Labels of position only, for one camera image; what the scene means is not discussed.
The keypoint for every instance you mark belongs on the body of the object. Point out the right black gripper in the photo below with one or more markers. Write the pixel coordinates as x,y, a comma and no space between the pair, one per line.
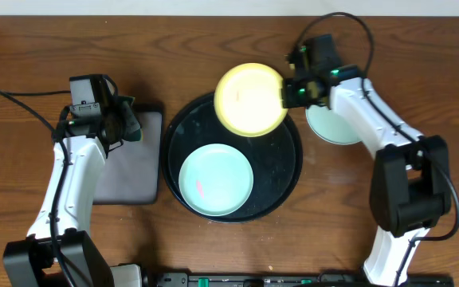
289,98

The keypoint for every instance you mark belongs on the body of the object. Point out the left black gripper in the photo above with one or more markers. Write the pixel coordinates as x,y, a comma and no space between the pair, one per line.
119,112

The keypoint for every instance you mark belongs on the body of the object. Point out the light blue plate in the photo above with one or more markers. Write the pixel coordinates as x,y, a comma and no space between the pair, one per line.
215,180
330,126

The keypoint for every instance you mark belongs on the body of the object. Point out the yellow plate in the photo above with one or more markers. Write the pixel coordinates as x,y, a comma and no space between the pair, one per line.
247,100

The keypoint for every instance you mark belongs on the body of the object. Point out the green yellow sponge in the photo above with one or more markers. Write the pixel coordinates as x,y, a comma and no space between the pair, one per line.
132,126

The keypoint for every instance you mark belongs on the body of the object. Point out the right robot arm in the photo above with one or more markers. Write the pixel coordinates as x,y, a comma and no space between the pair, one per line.
409,187

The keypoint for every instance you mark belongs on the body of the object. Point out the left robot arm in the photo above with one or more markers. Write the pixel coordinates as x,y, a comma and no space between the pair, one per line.
58,250

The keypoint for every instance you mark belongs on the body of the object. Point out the black rectangular water tray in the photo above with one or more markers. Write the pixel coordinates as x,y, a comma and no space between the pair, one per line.
131,173

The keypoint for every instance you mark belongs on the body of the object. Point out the black round tray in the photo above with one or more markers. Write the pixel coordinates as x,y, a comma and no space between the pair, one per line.
276,158

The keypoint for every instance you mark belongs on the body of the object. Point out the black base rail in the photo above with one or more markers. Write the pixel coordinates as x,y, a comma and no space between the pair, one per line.
269,280

